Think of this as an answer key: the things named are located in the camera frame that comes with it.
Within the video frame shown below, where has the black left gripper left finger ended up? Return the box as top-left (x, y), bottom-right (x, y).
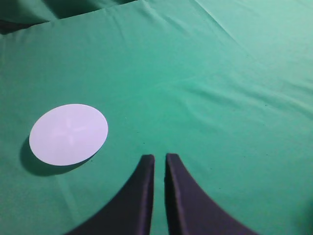
top-left (67, 154), bottom-right (155, 235)

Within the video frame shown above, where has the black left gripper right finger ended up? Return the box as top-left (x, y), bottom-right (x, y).
top-left (164, 153), bottom-right (257, 235)

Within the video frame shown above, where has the white round plate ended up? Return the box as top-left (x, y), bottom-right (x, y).
top-left (29, 104), bottom-right (109, 166)

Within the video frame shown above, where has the green table cloth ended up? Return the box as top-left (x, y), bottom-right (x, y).
top-left (0, 0), bottom-right (313, 235)

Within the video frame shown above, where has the green backdrop curtain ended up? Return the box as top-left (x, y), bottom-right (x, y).
top-left (0, 0), bottom-right (129, 34)

